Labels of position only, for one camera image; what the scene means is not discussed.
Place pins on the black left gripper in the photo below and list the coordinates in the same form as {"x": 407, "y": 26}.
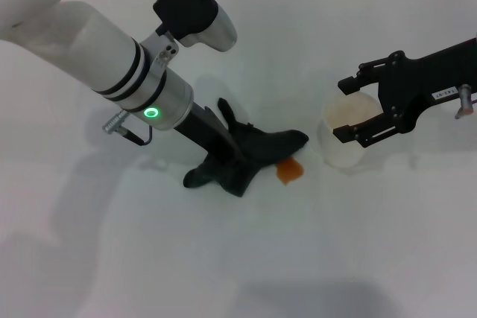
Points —
{"x": 199, "y": 126}

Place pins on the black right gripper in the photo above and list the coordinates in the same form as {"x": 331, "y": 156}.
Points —
{"x": 417, "y": 83}

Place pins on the clear plastic cup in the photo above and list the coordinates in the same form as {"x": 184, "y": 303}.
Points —
{"x": 343, "y": 154}

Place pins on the dark blue rag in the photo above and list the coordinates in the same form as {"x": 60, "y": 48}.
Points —
{"x": 268, "y": 146}

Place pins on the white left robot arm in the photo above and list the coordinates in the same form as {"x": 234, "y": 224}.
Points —
{"x": 93, "y": 46}

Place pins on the orange liquid stain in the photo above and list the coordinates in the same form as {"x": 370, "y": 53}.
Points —
{"x": 290, "y": 173}

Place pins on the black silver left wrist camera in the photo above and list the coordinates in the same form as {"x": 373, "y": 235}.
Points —
{"x": 194, "y": 9}

